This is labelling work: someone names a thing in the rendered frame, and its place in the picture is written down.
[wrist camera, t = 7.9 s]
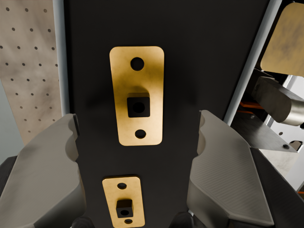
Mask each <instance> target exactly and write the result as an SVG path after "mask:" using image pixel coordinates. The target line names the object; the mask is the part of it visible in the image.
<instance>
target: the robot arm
mask: <svg viewBox="0 0 304 228"><path fill-rule="evenodd" d="M196 132H199V140H198V147H197V153H198V156H197V157H195V158H194V159H193V161H192V166H191V171H190V179H189V187H188V194H187V202H186V203H187V207H188V208H189V210H190V211H191V212H192V213H193V214H194V215H195V216H196V217H197V218H198V219H199V220H200V221H201V222H202V223H203V224H204V225H205V226H206V227H207V228H304V200H303V199H302V197H301V196H300V195H299V194H298V193H297V192H296V191H295V189H294V188H293V187H292V186H291V185H290V184H289V183H288V181H287V180H286V179H285V178H284V177H283V176H282V175H281V174H280V173H279V172H278V170H277V169H276V168H275V167H274V166H273V165H272V164H271V162H270V161H269V160H268V159H267V158H266V157H265V156H264V154H263V153H262V152H261V151H260V150H259V149H258V148H252V147H251V146H250V145H249V144H248V143H247V142H246V140H245V139H244V138H243V137H242V136H241V135H240V134H239V133H237V132H236V131H235V130H234V129H233V128H232V127H230V126H229V125H227V124H226V123H225V122H223V121H222V120H220V119H219V118H218V117H216V116H215V115H213V114H212V113H211V112H209V111H207V110H199V116H198V123H197V131H196ZM78 136H80V131H79V124H78V119H77V115H76V114H66V115H65V116H63V117H62V118H60V119H59V120H58V121H56V122H55V123H53V124H52V125H50V126H49V127H48V128H46V129H45V130H43V131H42V132H41V133H39V134H38V135H37V136H35V137H34V138H33V139H32V140H31V141H30V142H29V143H27V144H26V145H25V147H24V148H23V149H22V150H21V151H20V152H19V153H18V154H17V155H16V156H13V157H8V158H7V159H6V160H5V161H4V162H3V163H2V164H1V165H0V228H70V227H71V228H95V226H94V224H93V222H92V220H91V218H90V217H82V215H83V214H84V213H85V211H86V196H85V190H84V186H83V182H82V179H81V174H80V171H79V167H78V164H77V163H76V162H75V161H76V159H77V158H78V156H79V155H78V151H77V147H76V142H75V141H76V139H77V138H78ZM169 228H194V221H193V216H192V215H191V213H189V212H186V211H185V212H178V213H176V214H175V216H174V218H173V220H172V222H171V224H170V226H169Z"/></svg>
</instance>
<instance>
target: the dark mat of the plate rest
mask: <svg viewBox="0 0 304 228"><path fill-rule="evenodd" d="M269 2H270V0H64V14H65V30H66V53H67V70H68V86H69V102H70V113H71V114H76V115H77V119H78V124H79V131H80V136H78V138H77V139H76V141H75V142H76V147H77V151H78V155H79V156H78V158H77V159H76V161H75V162H76V163H77V164H78V167H79V171H80V174H81V179H82V182H83V186H84V190H85V199H86V211H85V213H84V214H83V215H82V217H90V218H91V220H92V222H93V224H94V226H95V228H115V227H114V226H113V223H112V219H111V216H110V212H109V207H108V203H107V199H106V196H105V191H104V188H103V184H102V181H103V179H104V178H105V177H108V176H125V175H137V176H139V177H140V183H141V191H142V202H143V210H144V218H145V224H144V226H141V227H131V228H169V226H170V224H171V222H172V220H173V218H174V216H175V214H176V213H178V212H185V211H186V212H188V211H189V208H188V207H187V203H186V202H187V194H188V187H189V179H190V171H191V166H192V161H193V159H194V158H195V157H197V156H198V153H197V147H198V140H199V132H196V131H197V123H198V116H199V110H207V111H209V112H211V113H212V114H213V115H215V116H216V117H218V118H219V119H220V120H222V121H223V120H224V117H225V115H226V112H227V110H228V107H229V105H230V102H231V100H232V97H233V94H234V92H235V89H236V87H237V84H238V81H239V79H240V76H241V74H242V71H243V69H244V66H245V64H246V61H247V58H248V56H249V53H250V50H251V48H252V45H253V43H254V40H255V38H256V35H257V32H258V30H259V27H260V25H261V22H262V20H263V17H264V14H265V12H266V9H267V7H268V4H269ZM117 46H159V47H160V48H161V49H162V50H163V52H164V78H163V116H162V141H161V142H160V143H159V144H157V145H134V146H124V145H122V144H121V143H120V142H119V134H118V126H117V118H116V109H115V101H114V90H113V81H112V73H111V64H110V56H109V54H110V51H111V50H112V49H113V48H114V47H117Z"/></svg>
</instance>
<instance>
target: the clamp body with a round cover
mask: <svg viewBox="0 0 304 228"><path fill-rule="evenodd" d="M255 67H257V68H259V70H260V71H269V72H275V73H281V74H287V75H293V76H301V77H303V78H304V4H302V3H297V2H294V1H292V0H291V1H289V2H288V3H282V4H280V7H279V9H278V11H277V14H276V16H275V19H274V21H273V24H272V26H271V29H270V31H269V33H268V35H267V38H266V41H265V43H264V45H263V48H262V50H261V53H260V55H259V58H258V60H257V62H256V65H255Z"/></svg>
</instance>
